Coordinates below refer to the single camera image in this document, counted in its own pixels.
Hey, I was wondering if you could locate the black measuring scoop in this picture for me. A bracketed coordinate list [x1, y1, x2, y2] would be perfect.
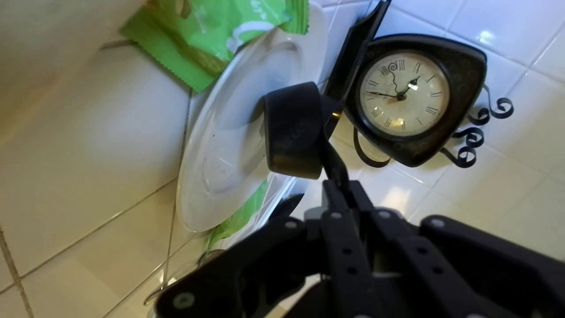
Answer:
[259, 81, 350, 184]

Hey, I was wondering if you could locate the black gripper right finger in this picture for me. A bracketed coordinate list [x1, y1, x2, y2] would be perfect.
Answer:
[344, 180, 565, 318]

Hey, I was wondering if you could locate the black table clock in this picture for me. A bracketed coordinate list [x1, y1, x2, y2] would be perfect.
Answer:
[342, 32, 517, 171]

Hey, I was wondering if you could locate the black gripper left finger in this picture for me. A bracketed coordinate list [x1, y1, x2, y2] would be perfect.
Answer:
[155, 178, 367, 318]

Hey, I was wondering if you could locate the white plate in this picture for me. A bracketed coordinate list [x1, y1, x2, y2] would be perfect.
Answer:
[175, 2, 332, 235]

